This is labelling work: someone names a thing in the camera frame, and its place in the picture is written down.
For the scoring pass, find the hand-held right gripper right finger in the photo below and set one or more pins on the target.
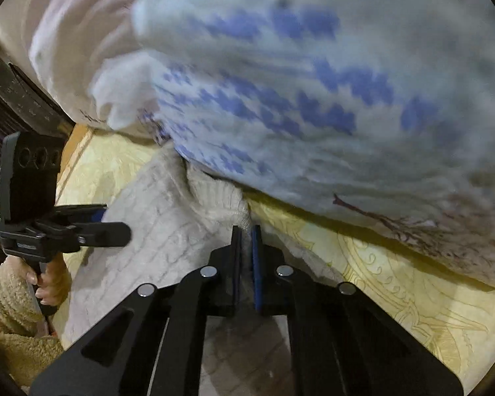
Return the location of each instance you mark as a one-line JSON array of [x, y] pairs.
[[256, 272]]

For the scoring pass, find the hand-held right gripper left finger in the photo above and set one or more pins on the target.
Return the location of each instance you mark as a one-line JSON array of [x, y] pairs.
[[235, 268]]

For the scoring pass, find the pink floral pillow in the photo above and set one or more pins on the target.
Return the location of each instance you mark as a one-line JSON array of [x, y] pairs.
[[78, 49]]

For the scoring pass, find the person's left forearm beige sleeve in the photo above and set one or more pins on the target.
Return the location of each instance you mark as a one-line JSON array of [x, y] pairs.
[[12, 321]]

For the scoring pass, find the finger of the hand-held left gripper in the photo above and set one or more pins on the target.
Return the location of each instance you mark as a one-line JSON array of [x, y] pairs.
[[95, 213], [105, 233]]

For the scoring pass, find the yellow patterned bed sheet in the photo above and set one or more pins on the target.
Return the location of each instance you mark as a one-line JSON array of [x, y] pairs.
[[395, 297]]

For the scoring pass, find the person's left hand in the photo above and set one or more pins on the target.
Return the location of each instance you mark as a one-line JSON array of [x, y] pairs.
[[51, 282]]

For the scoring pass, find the white blue floral pillow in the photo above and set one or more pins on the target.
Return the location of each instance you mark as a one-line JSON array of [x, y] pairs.
[[313, 90]]

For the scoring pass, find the dark cabinet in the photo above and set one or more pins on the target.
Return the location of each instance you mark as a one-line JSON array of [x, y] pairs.
[[20, 103]]

